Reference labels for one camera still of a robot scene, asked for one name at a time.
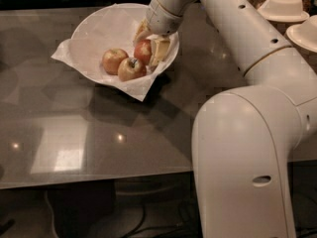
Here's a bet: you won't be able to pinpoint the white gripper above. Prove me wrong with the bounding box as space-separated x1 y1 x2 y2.
133 0 182 67

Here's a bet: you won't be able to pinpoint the red apple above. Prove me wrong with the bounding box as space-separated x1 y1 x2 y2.
134 40 152 65

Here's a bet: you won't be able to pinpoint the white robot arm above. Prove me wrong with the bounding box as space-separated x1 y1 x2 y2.
146 0 317 238

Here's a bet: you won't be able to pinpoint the front red-yellow apple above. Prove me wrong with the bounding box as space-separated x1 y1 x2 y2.
118 58 147 81

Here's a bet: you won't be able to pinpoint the red-yellow apple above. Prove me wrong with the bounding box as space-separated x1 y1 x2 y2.
118 58 147 81
102 48 128 75

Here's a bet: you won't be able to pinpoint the left red-yellow apple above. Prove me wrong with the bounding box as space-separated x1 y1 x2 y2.
102 48 128 75

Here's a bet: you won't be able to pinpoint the white bowl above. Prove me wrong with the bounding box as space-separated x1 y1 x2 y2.
69 3 180 86

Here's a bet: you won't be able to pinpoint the white paper liner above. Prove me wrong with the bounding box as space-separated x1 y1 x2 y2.
51 3 179 103

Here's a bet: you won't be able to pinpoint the black cables on floor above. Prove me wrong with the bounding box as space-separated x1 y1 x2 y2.
120 198 317 238

